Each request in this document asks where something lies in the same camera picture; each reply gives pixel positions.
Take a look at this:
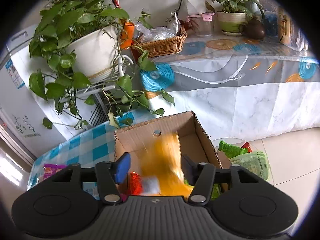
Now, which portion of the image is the orange yellow snack bag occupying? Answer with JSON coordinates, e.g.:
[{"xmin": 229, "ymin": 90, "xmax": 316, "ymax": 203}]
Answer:
[{"xmin": 138, "ymin": 132, "xmax": 192, "ymax": 198}]

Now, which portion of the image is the purple snack bag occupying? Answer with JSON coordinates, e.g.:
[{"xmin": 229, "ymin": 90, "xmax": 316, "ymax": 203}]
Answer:
[{"xmin": 43, "ymin": 163, "xmax": 67, "ymax": 180}]

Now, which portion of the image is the green cracker snack bag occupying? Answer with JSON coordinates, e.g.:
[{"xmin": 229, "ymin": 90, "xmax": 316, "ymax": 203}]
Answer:
[{"xmin": 184, "ymin": 179, "xmax": 221, "ymax": 200}]

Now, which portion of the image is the red snack bag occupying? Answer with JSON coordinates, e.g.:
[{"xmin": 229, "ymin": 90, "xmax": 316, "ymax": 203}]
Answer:
[{"xmin": 126, "ymin": 172, "xmax": 143, "ymax": 196}]

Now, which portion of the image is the blue white checkered tablecloth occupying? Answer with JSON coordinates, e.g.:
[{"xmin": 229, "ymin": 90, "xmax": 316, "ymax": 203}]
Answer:
[{"xmin": 26, "ymin": 112, "xmax": 153, "ymax": 201}]

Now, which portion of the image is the cardboard milk carton box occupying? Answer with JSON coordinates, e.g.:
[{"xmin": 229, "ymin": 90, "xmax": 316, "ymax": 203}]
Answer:
[{"xmin": 113, "ymin": 110, "xmax": 230, "ymax": 201}]

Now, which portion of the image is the green plastic bag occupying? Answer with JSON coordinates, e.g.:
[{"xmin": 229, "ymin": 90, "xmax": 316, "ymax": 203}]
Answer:
[{"xmin": 216, "ymin": 138, "xmax": 272, "ymax": 182}]

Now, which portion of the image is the white freezer with green print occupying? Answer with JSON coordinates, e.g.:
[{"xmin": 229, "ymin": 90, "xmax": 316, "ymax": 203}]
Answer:
[{"xmin": 1, "ymin": 25, "xmax": 106, "ymax": 163}]

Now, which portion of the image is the white metal plant stand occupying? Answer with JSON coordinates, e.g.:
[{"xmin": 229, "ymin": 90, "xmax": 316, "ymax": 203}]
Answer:
[{"xmin": 60, "ymin": 55, "xmax": 136, "ymax": 128}]

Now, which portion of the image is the patterned table cover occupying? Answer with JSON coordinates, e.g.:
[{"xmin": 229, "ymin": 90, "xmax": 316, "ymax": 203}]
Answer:
[{"xmin": 140, "ymin": 33, "xmax": 319, "ymax": 140}]

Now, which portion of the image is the wicker basket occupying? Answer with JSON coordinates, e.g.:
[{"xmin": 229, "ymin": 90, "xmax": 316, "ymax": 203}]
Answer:
[{"xmin": 140, "ymin": 25, "xmax": 188, "ymax": 58}]

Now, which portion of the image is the green pothos plant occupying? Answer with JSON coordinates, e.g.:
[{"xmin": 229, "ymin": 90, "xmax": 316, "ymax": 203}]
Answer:
[{"xmin": 28, "ymin": 0, "xmax": 176, "ymax": 131}]

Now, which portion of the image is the glass jar pink lid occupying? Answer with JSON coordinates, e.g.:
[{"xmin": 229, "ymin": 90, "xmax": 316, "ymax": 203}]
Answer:
[{"xmin": 188, "ymin": 12, "xmax": 215, "ymax": 37}]

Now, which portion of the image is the brown clay teapot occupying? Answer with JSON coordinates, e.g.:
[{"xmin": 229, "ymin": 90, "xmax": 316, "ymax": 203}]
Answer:
[{"xmin": 239, "ymin": 18, "xmax": 266, "ymax": 40}]

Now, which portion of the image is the green striped plant pot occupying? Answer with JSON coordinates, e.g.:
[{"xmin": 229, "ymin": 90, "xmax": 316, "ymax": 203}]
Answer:
[{"xmin": 217, "ymin": 12, "xmax": 246, "ymax": 36}]

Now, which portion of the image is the white angular plant pot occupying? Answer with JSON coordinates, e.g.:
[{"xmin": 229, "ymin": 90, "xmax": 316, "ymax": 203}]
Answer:
[{"xmin": 178, "ymin": 0, "xmax": 206, "ymax": 21}]

